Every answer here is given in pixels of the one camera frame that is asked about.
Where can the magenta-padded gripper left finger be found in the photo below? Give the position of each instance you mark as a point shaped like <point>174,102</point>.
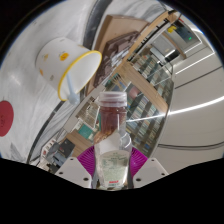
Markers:
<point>73,170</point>

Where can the white cup yellow rim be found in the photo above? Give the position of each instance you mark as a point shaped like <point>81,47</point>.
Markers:
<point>56,63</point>

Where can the flat round red coaster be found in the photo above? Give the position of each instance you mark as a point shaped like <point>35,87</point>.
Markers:
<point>5,118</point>

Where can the tall book shelf unit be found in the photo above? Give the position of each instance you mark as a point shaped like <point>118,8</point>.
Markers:
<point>146,110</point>

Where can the clear plastic bottle white cap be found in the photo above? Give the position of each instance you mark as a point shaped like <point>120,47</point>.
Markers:
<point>111,160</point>

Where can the dark grey building model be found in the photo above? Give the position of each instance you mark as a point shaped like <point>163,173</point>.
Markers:
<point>60,153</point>

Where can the white building model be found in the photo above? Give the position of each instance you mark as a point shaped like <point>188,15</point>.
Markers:
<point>87,113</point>

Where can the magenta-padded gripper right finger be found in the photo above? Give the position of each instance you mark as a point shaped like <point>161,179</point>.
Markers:
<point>150,170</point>

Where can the straight ceiling light strip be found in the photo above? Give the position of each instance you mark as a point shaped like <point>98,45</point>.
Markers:
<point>196,106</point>

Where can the light blue spoon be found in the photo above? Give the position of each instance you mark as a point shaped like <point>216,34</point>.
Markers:
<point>71,91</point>

